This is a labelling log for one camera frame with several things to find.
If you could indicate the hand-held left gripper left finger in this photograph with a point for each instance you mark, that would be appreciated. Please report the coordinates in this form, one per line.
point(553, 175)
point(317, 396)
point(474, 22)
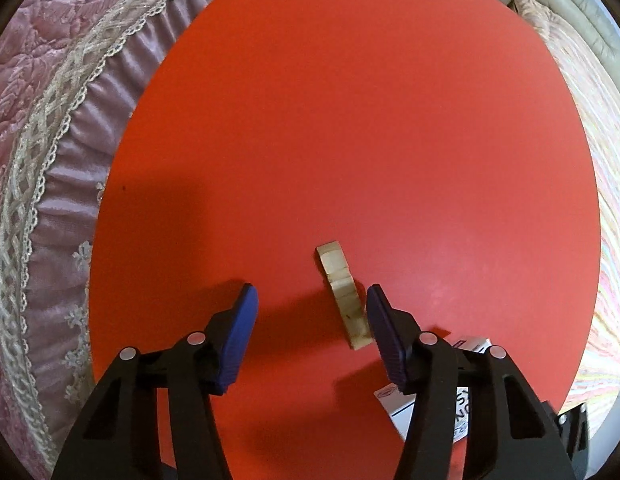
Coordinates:
point(240, 330)

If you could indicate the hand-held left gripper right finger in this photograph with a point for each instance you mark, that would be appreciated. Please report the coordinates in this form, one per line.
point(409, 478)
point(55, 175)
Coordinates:
point(384, 335)

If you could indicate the small wooden block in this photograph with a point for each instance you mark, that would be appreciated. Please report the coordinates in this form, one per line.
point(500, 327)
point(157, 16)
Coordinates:
point(342, 300)

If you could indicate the white cardboard box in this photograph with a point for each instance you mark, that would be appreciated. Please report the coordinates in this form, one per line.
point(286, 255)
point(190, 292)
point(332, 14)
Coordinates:
point(397, 404)

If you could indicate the pink quilted bed cover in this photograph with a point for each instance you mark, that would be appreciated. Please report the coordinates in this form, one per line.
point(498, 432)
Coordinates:
point(40, 110)

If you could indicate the beige padded headboard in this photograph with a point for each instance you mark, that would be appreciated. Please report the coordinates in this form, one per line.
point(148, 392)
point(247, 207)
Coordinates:
point(574, 0)

